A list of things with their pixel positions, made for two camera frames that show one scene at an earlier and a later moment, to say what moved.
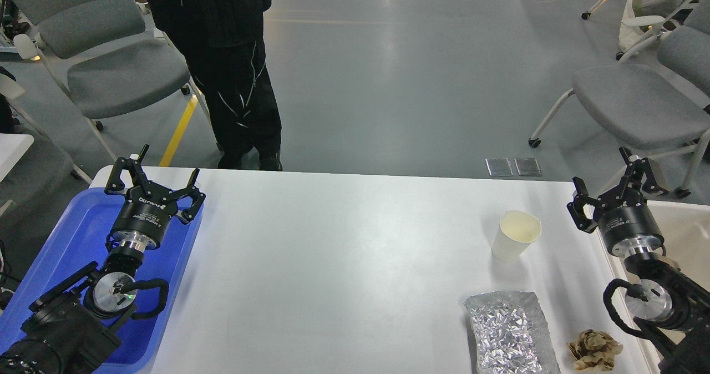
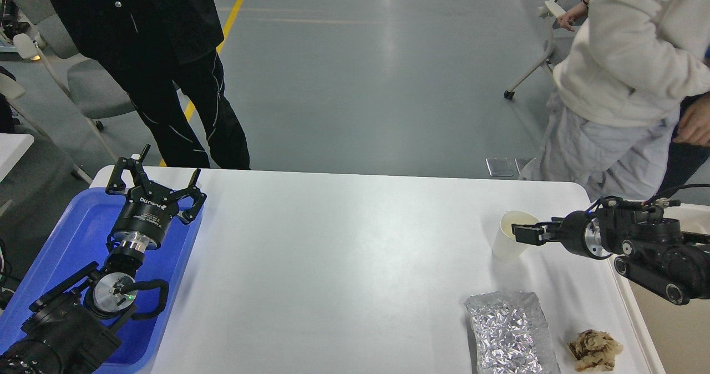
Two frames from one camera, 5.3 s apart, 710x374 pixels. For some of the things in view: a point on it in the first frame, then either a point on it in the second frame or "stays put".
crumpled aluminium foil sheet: x=510 y=334 stays put
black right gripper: x=625 y=222 -> x=579 y=231
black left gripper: x=145 y=216 stays put
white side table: x=13 y=146 stays put
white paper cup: x=517 y=230 stays put
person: x=216 y=21 -> x=158 y=34
